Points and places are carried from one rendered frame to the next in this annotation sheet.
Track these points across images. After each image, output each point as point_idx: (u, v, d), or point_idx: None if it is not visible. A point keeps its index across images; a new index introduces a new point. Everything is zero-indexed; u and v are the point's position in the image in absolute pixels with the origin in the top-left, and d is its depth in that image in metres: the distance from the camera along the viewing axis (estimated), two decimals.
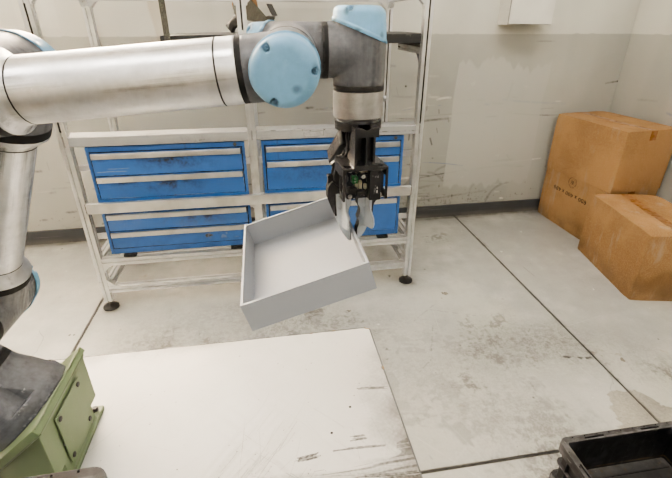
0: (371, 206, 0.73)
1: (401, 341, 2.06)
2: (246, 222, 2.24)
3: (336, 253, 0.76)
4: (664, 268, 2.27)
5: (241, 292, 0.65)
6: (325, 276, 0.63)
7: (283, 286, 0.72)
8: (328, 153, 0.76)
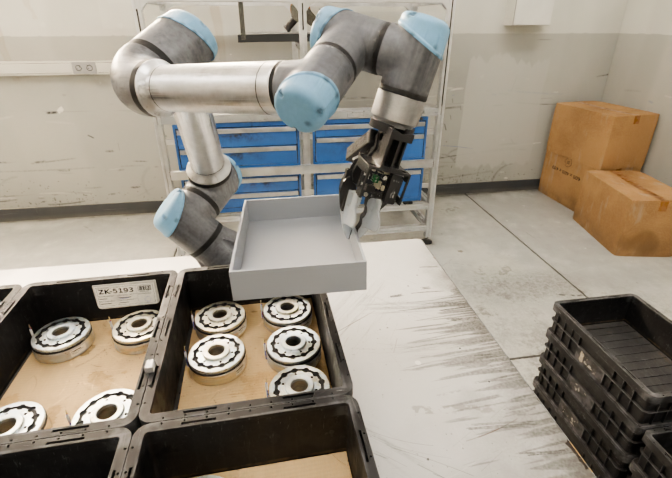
0: (378, 211, 0.74)
1: None
2: (296, 189, 2.70)
3: (331, 249, 0.76)
4: (643, 228, 2.73)
5: (232, 259, 0.64)
6: (320, 264, 0.62)
7: (272, 266, 0.71)
8: (348, 150, 0.77)
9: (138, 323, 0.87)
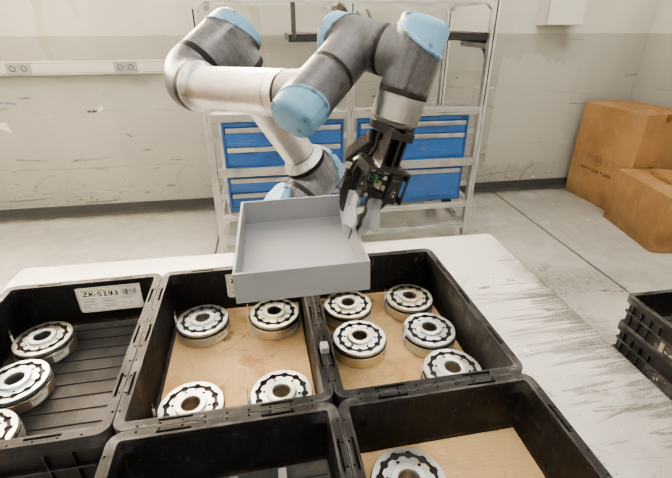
0: (378, 211, 0.74)
1: None
2: (338, 187, 2.74)
3: (331, 249, 0.75)
4: None
5: (234, 262, 0.63)
6: (324, 265, 0.62)
7: (273, 268, 0.70)
8: (348, 150, 0.77)
9: (271, 310, 0.91)
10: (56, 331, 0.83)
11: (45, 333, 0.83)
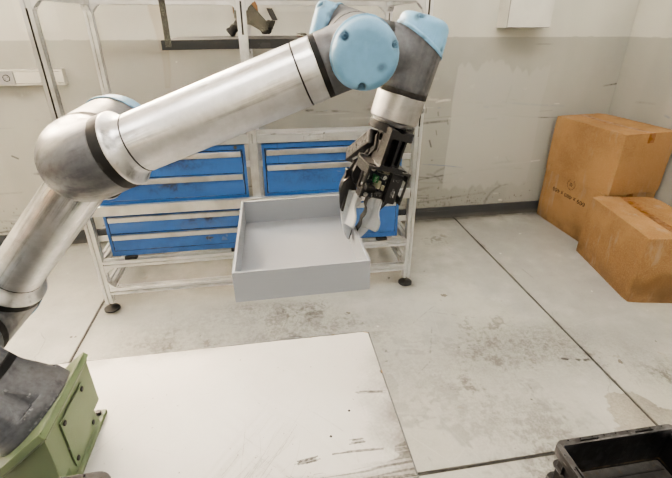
0: (378, 211, 0.74)
1: (400, 343, 2.08)
2: None
3: (331, 249, 0.75)
4: (661, 271, 2.28)
5: (234, 260, 0.63)
6: (324, 264, 0.62)
7: (273, 267, 0.70)
8: (347, 150, 0.77)
9: None
10: None
11: None
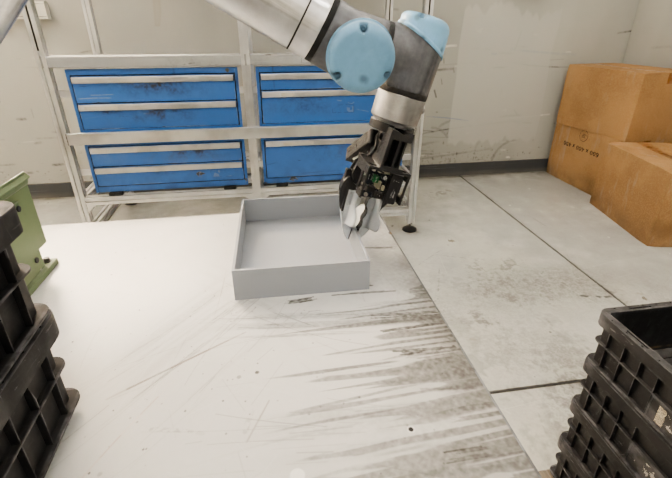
0: None
1: None
2: (239, 160, 2.10)
3: (331, 248, 0.75)
4: None
5: (234, 258, 0.63)
6: (324, 263, 0.62)
7: (273, 265, 0.70)
8: (348, 150, 0.77)
9: None
10: None
11: None
